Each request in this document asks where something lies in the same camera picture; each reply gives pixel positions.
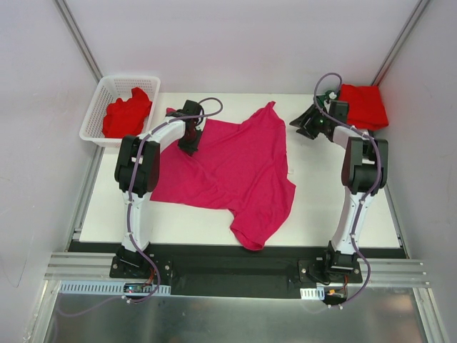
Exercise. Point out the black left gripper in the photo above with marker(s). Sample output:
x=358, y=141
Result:
x=190, y=143

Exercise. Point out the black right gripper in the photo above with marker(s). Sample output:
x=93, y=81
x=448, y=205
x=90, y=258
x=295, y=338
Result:
x=311, y=121

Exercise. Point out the pink t shirt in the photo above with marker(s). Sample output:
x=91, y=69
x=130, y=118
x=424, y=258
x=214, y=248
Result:
x=242, y=168

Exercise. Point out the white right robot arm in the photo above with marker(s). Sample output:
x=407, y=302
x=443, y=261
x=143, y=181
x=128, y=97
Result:
x=363, y=174

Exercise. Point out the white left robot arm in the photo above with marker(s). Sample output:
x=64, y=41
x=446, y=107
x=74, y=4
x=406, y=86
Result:
x=138, y=168

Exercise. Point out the folded green t shirt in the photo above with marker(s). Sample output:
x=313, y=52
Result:
x=325, y=99

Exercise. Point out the folded red t shirt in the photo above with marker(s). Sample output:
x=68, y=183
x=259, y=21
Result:
x=366, y=109

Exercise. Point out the red t shirt in basket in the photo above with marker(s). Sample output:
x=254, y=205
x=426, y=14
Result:
x=127, y=117

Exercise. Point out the white perforated plastic basket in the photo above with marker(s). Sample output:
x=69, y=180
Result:
x=109, y=89

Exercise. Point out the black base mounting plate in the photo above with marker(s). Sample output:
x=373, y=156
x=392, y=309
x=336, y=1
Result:
x=221, y=270

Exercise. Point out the left aluminium frame post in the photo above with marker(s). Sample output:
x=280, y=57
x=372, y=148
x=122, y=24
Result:
x=78, y=37

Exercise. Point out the right aluminium rail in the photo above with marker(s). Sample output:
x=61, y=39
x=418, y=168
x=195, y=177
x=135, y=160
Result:
x=408, y=273

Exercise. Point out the aluminium rail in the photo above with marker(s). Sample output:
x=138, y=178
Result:
x=79, y=266
x=408, y=273

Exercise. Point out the right white cable duct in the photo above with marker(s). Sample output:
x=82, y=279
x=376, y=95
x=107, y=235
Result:
x=317, y=293

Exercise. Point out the white cable duct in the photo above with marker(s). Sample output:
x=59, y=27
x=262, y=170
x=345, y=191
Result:
x=317, y=293
x=113, y=288

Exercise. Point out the left aluminium rail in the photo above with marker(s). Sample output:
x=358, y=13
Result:
x=79, y=266

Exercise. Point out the left white cable duct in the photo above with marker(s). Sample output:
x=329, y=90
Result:
x=113, y=288

